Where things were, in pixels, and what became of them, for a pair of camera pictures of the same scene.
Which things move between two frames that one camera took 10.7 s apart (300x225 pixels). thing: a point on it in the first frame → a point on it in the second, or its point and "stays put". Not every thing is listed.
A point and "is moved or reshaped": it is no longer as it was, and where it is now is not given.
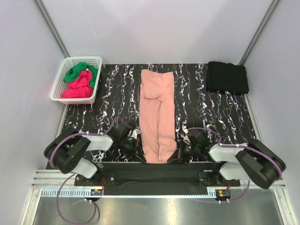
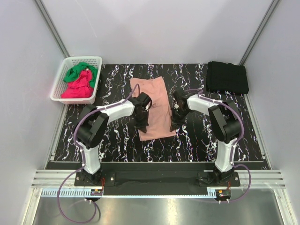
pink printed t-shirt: [157, 116] is moved or reshaped
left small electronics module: [96, 191] stays put
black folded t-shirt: [227, 77] stays put
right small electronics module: [222, 195] stays put
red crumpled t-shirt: [79, 88] stays put
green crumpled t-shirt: [72, 72] stays put
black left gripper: [139, 157] → [142, 126]
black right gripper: [176, 158] → [176, 123]
